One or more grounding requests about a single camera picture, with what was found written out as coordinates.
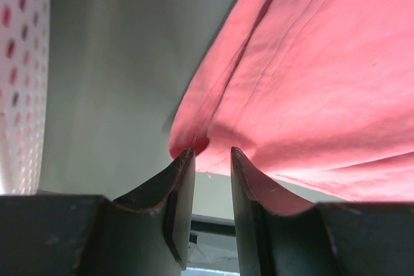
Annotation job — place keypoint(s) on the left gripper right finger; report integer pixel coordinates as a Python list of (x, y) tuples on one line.
[(280, 233)]

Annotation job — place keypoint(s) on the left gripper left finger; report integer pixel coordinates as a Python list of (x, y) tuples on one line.
[(143, 232)]

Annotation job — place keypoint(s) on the salmon pink t shirt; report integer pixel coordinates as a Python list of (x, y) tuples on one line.
[(316, 93)]

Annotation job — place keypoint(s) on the white plastic laundry basket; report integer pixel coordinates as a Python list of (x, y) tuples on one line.
[(24, 53)]

